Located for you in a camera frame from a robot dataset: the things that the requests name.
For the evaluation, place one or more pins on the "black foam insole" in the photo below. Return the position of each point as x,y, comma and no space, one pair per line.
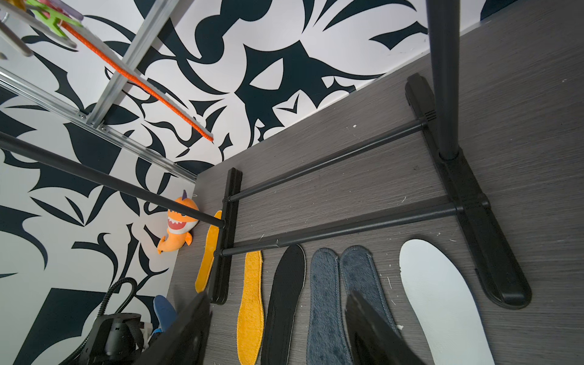
286,290

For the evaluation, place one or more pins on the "black garment rack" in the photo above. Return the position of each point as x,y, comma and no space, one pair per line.
435,105

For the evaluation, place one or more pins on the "dark grey felt insole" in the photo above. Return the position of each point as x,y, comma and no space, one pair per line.
360,274
326,341

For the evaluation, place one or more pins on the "grey orange-edged insole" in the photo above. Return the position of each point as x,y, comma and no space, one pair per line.
135,79

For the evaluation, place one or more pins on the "lilac round clip hanger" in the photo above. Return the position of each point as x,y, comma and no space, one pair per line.
48,17

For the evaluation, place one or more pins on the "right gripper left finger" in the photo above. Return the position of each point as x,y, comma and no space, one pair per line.
185,341

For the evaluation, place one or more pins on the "orange fuzzy insole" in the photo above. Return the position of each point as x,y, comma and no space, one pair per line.
204,273
250,321

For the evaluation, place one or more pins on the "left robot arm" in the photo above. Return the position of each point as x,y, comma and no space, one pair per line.
114,339

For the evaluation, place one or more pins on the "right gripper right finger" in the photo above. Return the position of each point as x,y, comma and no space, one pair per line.
372,340

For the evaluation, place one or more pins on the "orange shark plush toy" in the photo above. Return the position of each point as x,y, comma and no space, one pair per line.
179,227

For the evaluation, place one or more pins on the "white orange-edged insole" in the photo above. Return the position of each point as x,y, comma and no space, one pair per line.
165,312

